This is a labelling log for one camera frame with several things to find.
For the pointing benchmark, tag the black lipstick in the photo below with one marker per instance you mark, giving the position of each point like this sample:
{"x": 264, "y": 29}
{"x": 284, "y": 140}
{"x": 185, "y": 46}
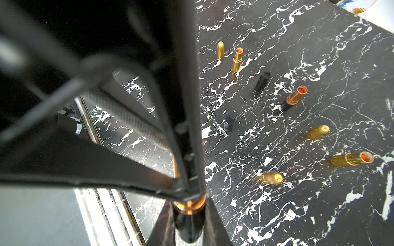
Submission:
{"x": 189, "y": 218}
{"x": 294, "y": 98}

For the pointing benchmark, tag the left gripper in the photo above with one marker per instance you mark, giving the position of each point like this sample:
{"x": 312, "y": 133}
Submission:
{"x": 44, "y": 43}

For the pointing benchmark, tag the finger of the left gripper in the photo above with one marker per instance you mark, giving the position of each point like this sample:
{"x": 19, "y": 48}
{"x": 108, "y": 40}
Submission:
{"x": 176, "y": 93}
{"x": 55, "y": 157}

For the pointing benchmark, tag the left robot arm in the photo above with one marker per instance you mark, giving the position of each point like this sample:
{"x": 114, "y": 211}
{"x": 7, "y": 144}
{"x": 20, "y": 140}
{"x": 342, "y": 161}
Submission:
{"x": 118, "y": 85}

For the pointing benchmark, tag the aluminium front rail frame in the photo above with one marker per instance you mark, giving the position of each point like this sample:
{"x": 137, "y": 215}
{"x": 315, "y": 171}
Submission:
{"x": 108, "y": 218}

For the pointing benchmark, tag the black lipstick cap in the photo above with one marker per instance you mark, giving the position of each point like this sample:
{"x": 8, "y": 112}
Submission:
{"x": 229, "y": 123}
{"x": 263, "y": 81}

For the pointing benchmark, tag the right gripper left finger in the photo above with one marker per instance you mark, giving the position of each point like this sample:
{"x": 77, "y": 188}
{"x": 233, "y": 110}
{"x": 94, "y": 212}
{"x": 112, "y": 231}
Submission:
{"x": 163, "y": 233}

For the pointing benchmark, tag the gold lipstick cap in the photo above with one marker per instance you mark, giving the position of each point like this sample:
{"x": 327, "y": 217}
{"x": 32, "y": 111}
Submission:
{"x": 317, "y": 132}
{"x": 220, "y": 50}

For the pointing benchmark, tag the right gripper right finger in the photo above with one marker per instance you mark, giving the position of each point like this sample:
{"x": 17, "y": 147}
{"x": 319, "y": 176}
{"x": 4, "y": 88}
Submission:
{"x": 215, "y": 233}

